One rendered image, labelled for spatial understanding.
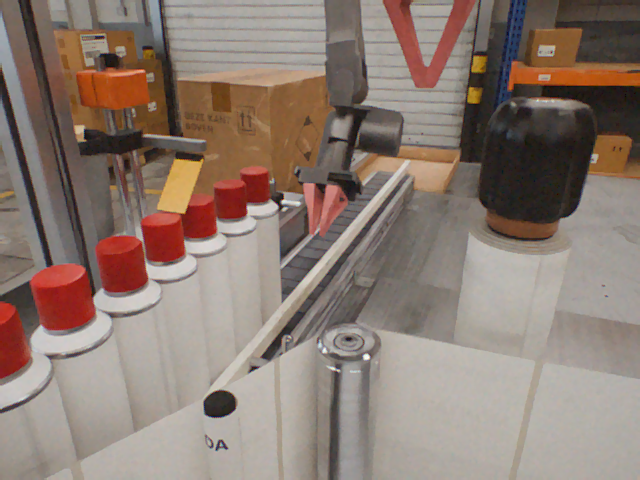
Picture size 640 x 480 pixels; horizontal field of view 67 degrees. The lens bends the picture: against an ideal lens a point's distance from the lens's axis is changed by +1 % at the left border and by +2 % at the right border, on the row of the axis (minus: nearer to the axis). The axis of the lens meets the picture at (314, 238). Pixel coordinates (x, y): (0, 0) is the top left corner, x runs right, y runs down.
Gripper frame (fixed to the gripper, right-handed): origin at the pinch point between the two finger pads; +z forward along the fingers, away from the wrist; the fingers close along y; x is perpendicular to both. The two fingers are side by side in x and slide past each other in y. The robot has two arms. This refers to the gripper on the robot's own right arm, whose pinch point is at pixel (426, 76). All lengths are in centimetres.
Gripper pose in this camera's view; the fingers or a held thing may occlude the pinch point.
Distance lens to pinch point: 38.9
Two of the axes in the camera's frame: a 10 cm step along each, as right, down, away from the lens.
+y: 3.6, -4.0, 8.4
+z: 0.4, 9.1, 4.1
